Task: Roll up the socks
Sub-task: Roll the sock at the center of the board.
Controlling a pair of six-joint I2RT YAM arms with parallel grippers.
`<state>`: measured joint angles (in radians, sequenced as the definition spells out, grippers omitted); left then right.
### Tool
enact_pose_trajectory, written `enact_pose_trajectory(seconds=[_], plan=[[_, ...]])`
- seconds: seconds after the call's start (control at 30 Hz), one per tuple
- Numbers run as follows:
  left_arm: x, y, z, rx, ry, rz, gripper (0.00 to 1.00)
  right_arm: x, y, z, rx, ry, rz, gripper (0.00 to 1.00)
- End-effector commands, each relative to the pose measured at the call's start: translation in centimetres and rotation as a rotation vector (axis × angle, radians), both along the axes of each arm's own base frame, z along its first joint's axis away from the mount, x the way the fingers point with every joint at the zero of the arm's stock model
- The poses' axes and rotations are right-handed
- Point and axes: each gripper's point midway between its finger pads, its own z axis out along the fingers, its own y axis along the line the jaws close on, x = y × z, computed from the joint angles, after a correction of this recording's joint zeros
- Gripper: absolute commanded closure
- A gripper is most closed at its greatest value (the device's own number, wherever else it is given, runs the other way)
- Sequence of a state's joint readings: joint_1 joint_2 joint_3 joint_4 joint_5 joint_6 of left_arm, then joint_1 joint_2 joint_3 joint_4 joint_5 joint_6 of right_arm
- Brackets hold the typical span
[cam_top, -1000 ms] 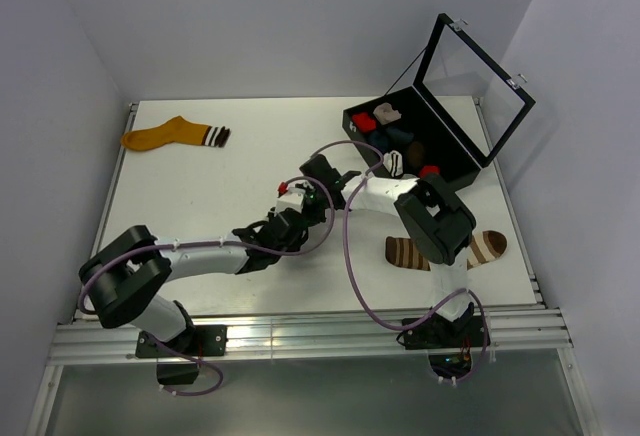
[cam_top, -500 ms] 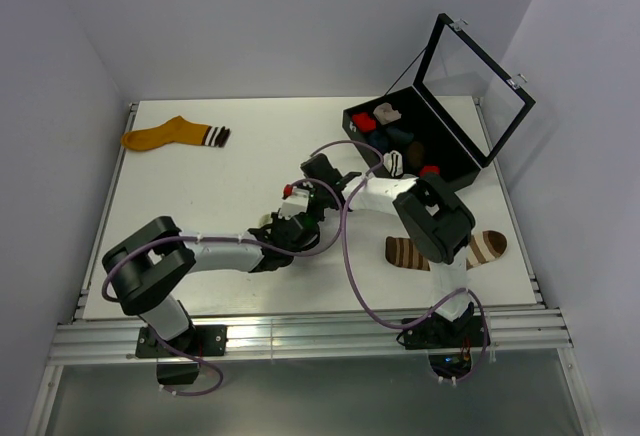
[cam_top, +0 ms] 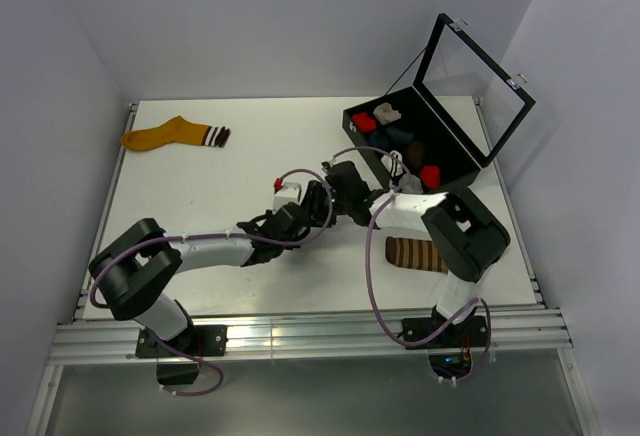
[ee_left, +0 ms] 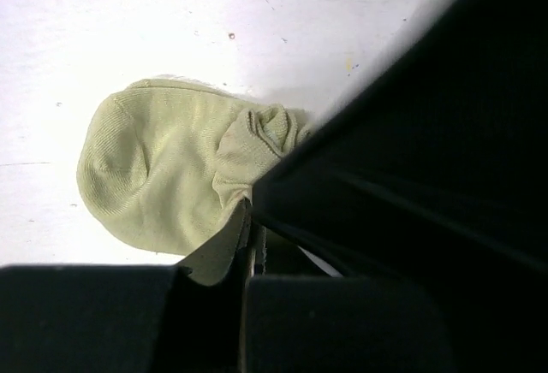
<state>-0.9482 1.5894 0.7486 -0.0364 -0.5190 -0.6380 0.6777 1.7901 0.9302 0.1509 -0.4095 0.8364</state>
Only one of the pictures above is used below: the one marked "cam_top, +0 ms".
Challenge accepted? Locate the dark brown sock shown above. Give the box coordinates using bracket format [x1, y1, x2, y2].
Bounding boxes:
[405, 141, 426, 171]

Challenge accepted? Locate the red sock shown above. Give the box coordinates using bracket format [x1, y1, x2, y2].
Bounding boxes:
[419, 165, 441, 189]
[351, 112, 377, 133]

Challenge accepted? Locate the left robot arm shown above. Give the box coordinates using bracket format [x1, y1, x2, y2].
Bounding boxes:
[88, 181, 333, 355]

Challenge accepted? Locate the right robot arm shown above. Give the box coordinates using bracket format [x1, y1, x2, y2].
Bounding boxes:
[322, 161, 511, 346]

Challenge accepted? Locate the rolled white striped sock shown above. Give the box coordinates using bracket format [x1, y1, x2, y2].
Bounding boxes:
[381, 150, 406, 179]

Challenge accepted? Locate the rolled grey sock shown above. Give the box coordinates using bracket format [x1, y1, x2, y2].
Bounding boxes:
[398, 174, 423, 194]

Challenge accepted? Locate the rolled teal sock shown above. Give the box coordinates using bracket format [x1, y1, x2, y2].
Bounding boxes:
[367, 131, 393, 153]

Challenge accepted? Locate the rolled red sock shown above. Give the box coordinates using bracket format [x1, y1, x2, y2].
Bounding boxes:
[351, 112, 377, 133]

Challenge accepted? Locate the rolled navy sock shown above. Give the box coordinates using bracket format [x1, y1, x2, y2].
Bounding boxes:
[384, 126, 414, 146]

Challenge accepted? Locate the rolled beige sock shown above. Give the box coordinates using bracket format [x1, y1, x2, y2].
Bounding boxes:
[373, 102, 402, 125]

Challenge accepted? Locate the brown cream striped sock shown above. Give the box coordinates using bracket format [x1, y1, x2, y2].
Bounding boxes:
[385, 237, 449, 274]

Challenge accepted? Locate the black storage box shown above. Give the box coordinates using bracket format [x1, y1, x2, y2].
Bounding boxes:
[342, 13, 536, 193]

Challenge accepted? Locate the mustard yellow sock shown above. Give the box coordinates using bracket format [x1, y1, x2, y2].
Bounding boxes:
[121, 116, 231, 152]

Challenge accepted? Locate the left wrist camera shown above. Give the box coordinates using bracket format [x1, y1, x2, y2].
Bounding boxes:
[272, 178, 302, 212]

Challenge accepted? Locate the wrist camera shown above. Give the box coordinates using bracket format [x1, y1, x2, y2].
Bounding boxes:
[272, 178, 302, 212]
[321, 158, 340, 178]

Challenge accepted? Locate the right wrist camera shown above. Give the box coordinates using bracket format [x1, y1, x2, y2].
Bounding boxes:
[321, 158, 340, 178]

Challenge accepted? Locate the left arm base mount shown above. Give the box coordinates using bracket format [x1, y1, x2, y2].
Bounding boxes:
[135, 325, 228, 386]

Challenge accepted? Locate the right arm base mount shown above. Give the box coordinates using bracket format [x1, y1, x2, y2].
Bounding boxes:
[397, 313, 494, 352]

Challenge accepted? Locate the aluminium table frame rail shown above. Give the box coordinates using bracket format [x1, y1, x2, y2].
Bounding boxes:
[46, 307, 573, 366]

